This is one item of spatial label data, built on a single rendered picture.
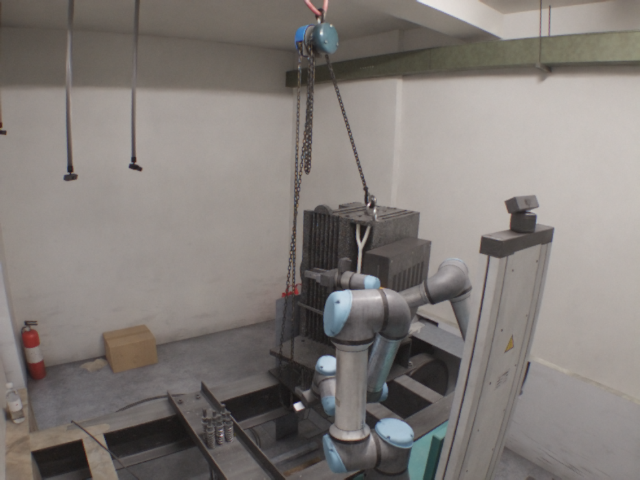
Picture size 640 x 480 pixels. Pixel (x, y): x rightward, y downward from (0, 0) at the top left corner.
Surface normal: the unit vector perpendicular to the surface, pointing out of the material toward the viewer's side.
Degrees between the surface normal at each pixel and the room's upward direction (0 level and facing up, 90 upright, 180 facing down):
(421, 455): 0
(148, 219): 90
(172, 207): 90
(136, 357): 90
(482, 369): 90
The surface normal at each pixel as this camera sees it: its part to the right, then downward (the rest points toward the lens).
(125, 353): 0.61, 0.21
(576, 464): -0.81, 0.11
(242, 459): 0.04, -0.97
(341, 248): -0.64, 0.16
